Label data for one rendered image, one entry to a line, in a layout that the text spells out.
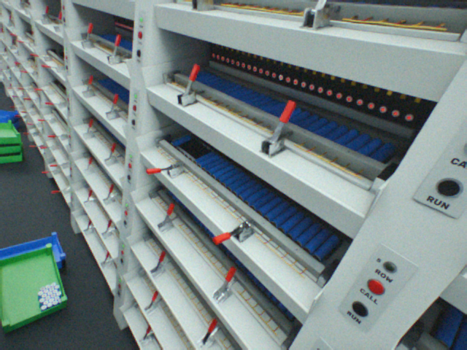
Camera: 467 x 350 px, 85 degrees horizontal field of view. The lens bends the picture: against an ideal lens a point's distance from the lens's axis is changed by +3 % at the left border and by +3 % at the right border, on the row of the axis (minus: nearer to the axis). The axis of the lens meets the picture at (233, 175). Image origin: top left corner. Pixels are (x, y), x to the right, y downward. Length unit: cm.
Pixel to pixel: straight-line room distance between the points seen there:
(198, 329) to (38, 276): 95
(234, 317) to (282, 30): 56
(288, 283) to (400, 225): 22
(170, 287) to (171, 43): 71
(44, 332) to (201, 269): 90
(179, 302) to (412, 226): 68
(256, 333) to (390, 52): 55
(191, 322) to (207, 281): 19
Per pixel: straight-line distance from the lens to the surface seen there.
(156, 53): 74
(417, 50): 34
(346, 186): 40
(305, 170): 40
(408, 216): 34
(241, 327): 63
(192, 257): 71
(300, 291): 48
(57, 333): 144
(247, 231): 51
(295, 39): 41
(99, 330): 141
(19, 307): 152
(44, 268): 158
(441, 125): 33
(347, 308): 42
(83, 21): 141
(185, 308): 85
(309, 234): 52
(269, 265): 49
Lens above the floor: 120
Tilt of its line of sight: 25 degrees down
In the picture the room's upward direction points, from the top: 16 degrees clockwise
